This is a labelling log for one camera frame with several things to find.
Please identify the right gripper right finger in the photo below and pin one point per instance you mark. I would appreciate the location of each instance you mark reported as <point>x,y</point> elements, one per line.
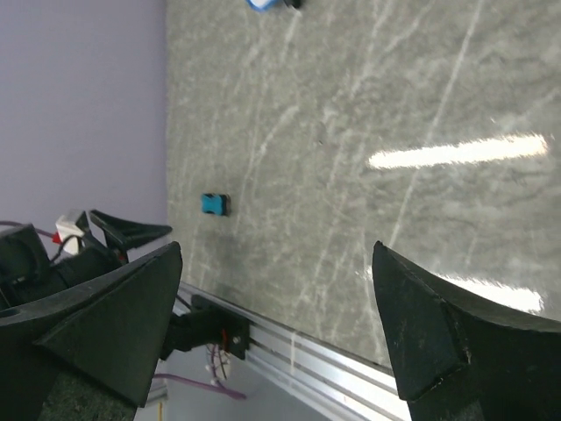
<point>459,356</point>

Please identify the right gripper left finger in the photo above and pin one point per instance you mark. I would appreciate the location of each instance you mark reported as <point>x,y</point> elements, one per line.
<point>89,352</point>

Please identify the right black whiteboard stand foot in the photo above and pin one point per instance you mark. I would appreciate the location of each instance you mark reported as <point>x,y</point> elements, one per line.
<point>296,4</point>

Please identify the blue whiteboard eraser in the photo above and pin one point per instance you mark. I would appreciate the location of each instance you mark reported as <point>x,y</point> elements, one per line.
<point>216,204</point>

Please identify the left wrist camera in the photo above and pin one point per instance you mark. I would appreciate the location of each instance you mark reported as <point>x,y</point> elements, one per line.
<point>72,225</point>

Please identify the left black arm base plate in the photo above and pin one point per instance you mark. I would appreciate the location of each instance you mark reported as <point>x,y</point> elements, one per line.
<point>207,323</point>

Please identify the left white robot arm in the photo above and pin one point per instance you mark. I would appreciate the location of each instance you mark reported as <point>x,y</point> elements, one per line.
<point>87,244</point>

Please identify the blue-framed small whiteboard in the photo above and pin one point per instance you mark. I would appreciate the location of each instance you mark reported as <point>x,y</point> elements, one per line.
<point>262,5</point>

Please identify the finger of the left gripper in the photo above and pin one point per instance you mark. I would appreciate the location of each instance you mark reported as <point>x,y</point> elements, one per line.
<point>125,235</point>

